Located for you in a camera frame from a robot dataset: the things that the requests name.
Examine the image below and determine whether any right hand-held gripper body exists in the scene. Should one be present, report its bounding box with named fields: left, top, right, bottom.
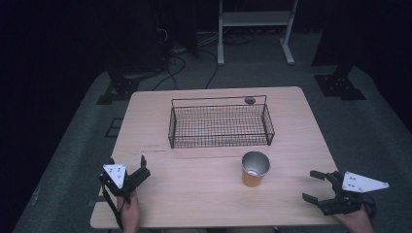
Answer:
left=318, top=170, right=390, bottom=216

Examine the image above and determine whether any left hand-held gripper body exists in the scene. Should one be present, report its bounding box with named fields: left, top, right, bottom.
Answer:
left=98, top=157, right=138, bottom=204

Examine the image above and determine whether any person's right hand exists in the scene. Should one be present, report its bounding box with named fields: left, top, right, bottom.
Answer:
left=332, top=205, right=376, bottom=233

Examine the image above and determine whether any person's left hand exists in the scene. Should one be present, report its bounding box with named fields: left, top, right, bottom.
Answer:
left=116, top=189, right=141, bottom=233

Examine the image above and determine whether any metal cup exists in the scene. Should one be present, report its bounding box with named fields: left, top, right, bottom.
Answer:
left=241, top=150, right=271, bottom=188

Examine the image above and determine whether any black stand base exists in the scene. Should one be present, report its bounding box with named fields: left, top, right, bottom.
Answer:
left=95, top=63, right=167, bottom=106
left=313, top=63, right=367, bottom=102

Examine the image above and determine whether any white metal stand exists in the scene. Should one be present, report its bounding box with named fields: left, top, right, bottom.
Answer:
left=217, top=0, right=299, bottom=67

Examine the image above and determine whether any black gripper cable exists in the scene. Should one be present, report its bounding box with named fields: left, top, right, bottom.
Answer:
left=362, top=193, right=378, bottom=219

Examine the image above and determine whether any black strap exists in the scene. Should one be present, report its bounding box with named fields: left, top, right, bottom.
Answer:
left=101, top=183, right=124, bottom=230

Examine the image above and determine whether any black wire basket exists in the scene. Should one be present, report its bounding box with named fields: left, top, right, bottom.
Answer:
left=167, top=94, right=276, bottom=150

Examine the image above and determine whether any black floor cable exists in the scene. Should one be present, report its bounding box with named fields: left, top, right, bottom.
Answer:
left=197, top=48, right=220, bottom=90
left=151, top=53, right=188, bottom=92

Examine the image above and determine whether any bundle of floor cables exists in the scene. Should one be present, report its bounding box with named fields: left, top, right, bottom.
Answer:
left=223, top=30, right=258, bottom=47

